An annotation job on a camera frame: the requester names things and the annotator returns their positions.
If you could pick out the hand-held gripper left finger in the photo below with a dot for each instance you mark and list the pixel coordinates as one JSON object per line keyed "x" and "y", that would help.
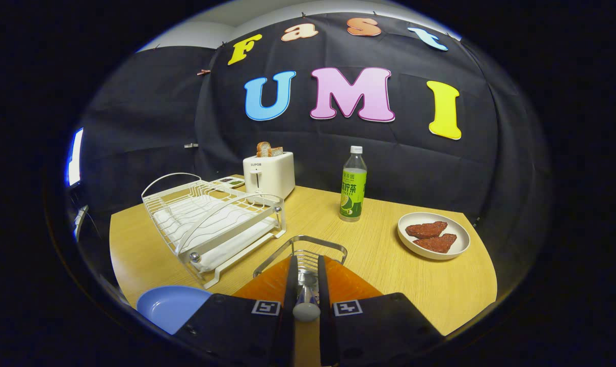
{"x": 291, "y": 290}

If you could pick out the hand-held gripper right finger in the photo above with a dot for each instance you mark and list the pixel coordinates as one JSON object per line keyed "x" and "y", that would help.
{"x": 323, "y": 290}

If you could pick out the metal spoon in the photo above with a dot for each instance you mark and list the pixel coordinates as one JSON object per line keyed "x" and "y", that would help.
{"x": 306, "y": 308}

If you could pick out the blue plate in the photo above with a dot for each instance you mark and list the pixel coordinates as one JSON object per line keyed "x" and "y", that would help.
{"x": 170, "y": 306}

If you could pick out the small white dish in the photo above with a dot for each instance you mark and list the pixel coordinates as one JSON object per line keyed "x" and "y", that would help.
{"x": 458, "y": 239}

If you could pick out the green label drink bottle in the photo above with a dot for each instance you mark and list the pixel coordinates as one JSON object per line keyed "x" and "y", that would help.
{"x": 352, "y": 199}

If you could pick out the white toaster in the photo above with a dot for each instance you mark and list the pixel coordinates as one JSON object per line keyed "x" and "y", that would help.
{"x": 272, "y": 176}

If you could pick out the red meat piece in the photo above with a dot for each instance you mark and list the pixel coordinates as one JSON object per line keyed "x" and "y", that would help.
{"x": 435, "y": 243}
{"x": 426, "y": 229}

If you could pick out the divided white snack tray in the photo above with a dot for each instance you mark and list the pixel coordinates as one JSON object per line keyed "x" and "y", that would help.
{"x": 231, "y": 181}

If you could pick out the toast slice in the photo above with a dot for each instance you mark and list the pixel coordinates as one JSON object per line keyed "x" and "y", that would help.
{"x": 276, "y": 151}
{"x": 263, "y": 149}

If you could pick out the black backdrop cloth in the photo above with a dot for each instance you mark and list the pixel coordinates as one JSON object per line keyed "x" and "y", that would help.
{"x": 389, "y": 163}

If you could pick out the bright white panel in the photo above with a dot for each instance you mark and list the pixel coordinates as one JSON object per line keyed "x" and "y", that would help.
{"x": 75, "y": 155}

